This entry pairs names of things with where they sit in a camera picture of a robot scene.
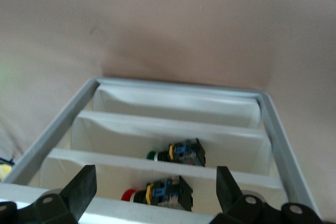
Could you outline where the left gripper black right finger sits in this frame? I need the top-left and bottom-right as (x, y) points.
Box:
(209, 166), (323, 224)

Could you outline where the white drawer holding green button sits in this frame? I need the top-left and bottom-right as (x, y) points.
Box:
(70, 110), (273, 177)

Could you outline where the red push button switch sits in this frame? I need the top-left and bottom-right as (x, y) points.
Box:
(120, 175), (194, 212)

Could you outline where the small yellow object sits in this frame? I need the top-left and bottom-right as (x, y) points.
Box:
(0, 164), (13, 180)

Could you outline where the white drawer cabinet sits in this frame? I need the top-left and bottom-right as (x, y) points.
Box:
(0, 76), (324, 224)

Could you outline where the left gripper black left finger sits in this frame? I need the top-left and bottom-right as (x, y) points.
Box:
(0, 164), (97, 224)

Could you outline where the white drawer holding red button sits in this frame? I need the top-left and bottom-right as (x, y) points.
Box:
(39, 147), (289, 217)

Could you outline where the green push button switch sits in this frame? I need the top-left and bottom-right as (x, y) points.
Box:
(145, 137), (207, 168)

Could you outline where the brown table cover sheet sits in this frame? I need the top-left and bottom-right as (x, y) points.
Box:
(0, 0), (336, 190)

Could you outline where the empty white drawer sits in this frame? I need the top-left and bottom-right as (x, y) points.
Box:
(91, 83), (264, 130)

